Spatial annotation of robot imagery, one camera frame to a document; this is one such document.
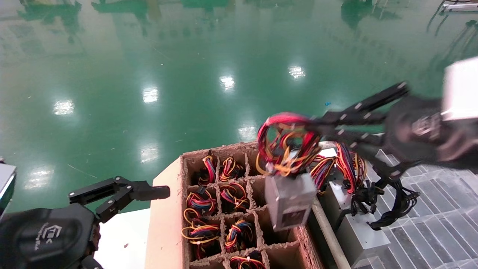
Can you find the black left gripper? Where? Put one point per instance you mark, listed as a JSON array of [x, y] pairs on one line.
[[41, 235]]

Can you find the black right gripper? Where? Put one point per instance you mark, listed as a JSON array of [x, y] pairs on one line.
[[414, 130]]

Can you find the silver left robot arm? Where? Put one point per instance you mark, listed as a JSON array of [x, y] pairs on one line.
[[5, 186]]

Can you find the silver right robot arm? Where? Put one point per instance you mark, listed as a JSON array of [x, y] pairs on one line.
[[461, 89]]

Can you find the brown cardboard divider box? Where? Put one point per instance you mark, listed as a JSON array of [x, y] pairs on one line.
[[164, 231]]

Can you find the clear ridged plastic tray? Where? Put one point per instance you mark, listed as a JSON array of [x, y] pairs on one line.
[[440, 224]]

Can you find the dark equipment foot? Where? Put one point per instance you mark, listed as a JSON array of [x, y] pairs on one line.
[[472, 23]]

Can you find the white metal frame bar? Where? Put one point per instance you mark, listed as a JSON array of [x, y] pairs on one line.
[[459, 6]]

